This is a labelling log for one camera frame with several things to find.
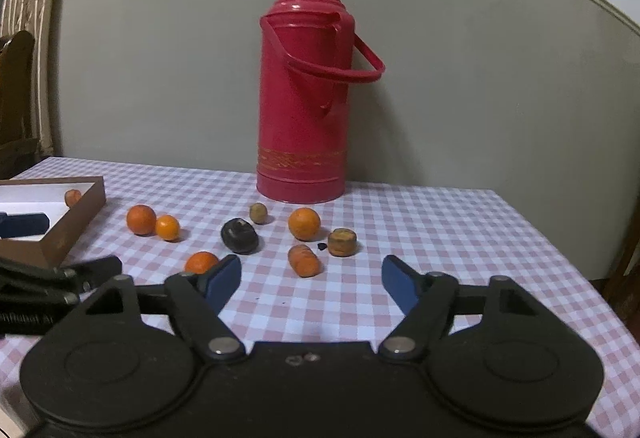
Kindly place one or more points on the dark wooden wicker chair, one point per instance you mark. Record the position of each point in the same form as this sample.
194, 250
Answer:
17, 77

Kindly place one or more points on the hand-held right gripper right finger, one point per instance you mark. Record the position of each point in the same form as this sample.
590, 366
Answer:
400, 280

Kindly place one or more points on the brown cardboard box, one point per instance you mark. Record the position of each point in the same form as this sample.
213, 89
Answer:
75, 228

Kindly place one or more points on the red thermos flask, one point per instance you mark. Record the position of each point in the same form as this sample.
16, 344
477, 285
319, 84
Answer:
300, 117

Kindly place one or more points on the round carrot stub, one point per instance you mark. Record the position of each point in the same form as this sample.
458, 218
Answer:
342, 241

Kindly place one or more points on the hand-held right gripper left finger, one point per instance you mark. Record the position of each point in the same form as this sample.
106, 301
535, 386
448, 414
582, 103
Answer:
222, 280

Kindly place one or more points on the small orange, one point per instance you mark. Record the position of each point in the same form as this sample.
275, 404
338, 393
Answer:
167, 227

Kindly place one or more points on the pink checked tablecloth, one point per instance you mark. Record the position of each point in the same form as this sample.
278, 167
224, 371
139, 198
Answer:
425, 233

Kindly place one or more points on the small green-brown kiwi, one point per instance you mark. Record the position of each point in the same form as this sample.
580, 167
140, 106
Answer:
258, 213

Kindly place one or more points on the orange carrot piece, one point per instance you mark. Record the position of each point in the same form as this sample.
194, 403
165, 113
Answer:
304, 261

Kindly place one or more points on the dark purple fruit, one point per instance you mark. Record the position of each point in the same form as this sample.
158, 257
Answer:
240, 235

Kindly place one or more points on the large orange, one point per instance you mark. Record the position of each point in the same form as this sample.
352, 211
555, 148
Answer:
141, 219

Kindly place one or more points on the brownish orange fruit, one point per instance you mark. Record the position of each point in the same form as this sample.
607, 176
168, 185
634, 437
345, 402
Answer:
72, 197

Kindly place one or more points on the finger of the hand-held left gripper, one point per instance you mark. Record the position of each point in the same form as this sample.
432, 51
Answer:
97, 269
22, 224

